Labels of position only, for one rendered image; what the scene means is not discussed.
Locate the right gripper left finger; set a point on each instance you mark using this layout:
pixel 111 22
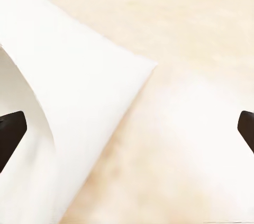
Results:
pixel 13 127

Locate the paper coffee filter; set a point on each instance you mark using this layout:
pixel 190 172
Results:
pixel 74 86

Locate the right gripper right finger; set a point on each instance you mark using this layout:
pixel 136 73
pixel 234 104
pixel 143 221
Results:
pixel 245 127

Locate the countertop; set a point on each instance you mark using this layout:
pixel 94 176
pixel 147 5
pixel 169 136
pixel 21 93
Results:
pixel 212 39
pixel 176 157

